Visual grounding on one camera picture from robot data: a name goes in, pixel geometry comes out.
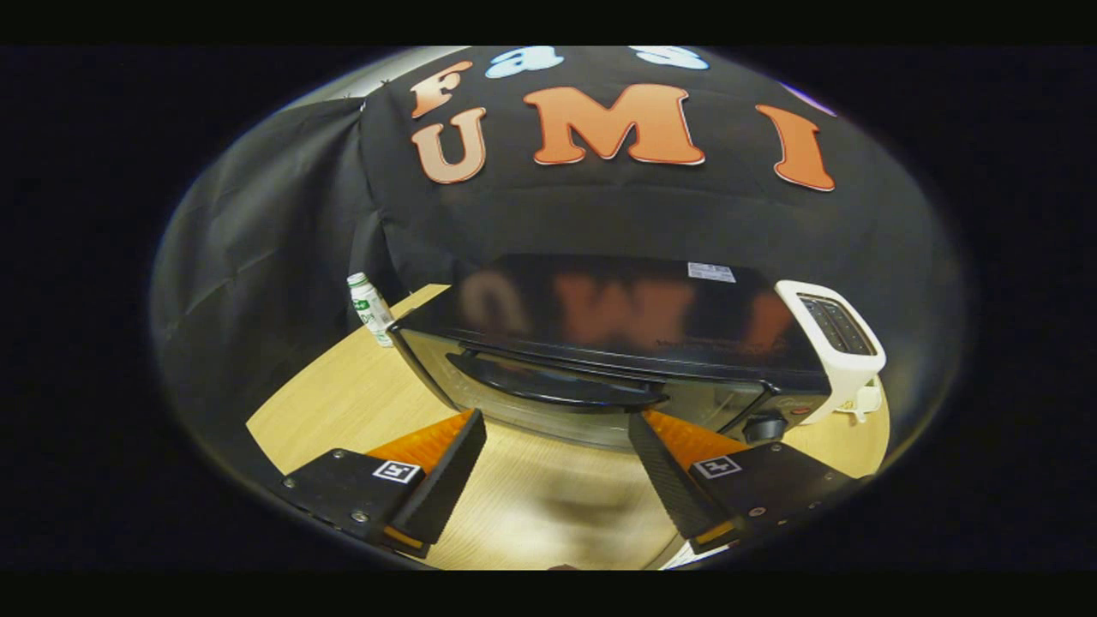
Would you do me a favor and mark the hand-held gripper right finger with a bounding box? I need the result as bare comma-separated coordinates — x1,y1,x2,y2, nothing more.
628,410,866,554

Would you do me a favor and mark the white pop-up toaster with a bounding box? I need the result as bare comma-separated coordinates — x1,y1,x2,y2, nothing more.
774,280,888,425

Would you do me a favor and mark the white bottle green label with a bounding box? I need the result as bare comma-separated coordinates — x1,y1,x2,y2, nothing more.
346,273,396,349

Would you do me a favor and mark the black toaster oven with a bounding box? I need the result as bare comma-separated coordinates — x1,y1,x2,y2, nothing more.
387,254,832,453

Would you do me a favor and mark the black backdrop cloth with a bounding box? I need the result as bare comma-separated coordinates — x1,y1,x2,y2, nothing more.
147,46,969,506

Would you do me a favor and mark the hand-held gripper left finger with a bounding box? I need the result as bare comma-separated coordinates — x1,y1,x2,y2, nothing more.
276,409,488,560

